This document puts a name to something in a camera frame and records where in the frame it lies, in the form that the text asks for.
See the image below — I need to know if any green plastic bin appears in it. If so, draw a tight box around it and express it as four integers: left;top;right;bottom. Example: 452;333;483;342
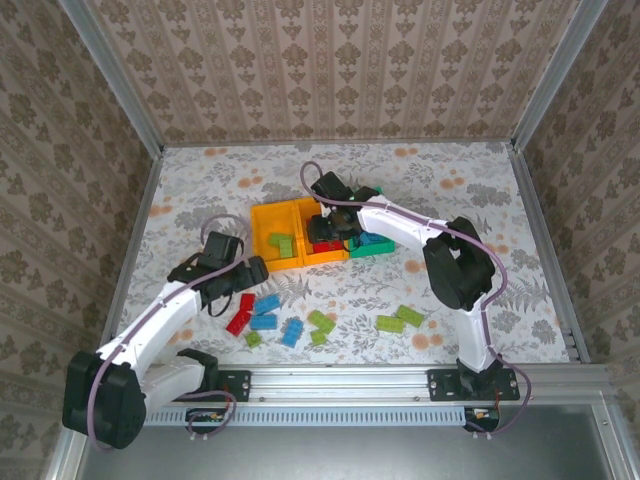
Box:
348;186;396;260

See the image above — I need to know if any floral patterned table cover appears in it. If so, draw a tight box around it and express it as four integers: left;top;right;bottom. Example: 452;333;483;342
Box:
102;142;574;366

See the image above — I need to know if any grey metal panel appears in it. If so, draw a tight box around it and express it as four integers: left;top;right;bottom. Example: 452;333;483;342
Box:
49;403;626;480

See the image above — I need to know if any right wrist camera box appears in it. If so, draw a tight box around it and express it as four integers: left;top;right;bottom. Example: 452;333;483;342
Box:
309;171;352;205

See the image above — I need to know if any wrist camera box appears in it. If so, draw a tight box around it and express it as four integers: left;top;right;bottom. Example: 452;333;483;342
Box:
309;171;352;205
202;231;241;262

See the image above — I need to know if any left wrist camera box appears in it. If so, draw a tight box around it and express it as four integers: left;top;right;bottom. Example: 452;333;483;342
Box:
202;231;241;262

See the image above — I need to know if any thin aluminium rail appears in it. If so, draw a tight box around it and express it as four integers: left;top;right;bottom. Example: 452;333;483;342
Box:
160;140;515;149

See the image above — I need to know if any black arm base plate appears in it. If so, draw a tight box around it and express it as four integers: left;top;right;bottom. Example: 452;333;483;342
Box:
214;369;252;403
427;368;521;402

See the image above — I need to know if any aluminium side rail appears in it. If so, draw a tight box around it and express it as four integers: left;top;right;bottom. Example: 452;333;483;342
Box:
94;147;166;364
508;144;592;364

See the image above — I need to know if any wide aluminium extrusion rail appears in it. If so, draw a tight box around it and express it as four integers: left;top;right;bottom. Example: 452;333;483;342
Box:
74;363;617;402

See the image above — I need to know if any grey slotted cable duct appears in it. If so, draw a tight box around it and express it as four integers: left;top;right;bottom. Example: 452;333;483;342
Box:
142;405;511;427

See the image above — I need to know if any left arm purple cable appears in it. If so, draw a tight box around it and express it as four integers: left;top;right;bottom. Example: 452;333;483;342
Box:
88;213;251;451

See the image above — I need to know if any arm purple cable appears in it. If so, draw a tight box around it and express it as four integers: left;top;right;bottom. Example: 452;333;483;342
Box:
88;213;251;451
299;160;534;441

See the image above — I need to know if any aluminium frame post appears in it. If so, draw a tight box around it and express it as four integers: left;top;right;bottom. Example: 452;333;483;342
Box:
510;0;611;151
57;0;166;154

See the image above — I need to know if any aluminium corner frame bar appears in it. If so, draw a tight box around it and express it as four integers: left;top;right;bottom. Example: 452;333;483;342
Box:
42;429;84;480
592;397;640;480

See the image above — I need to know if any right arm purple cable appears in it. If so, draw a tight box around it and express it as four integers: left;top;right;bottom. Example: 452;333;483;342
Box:
299;160;534;441

